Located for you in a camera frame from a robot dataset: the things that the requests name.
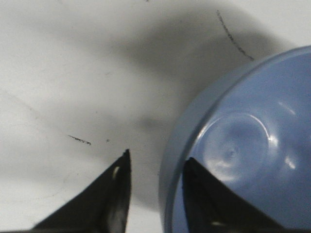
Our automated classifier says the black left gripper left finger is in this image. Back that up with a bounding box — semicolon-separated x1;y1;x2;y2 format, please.
34;150;131;230

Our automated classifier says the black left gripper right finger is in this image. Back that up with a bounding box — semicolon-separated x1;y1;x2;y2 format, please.
182;158;283;230

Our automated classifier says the blue bowl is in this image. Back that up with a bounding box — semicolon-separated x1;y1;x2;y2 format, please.
159;47;311;233

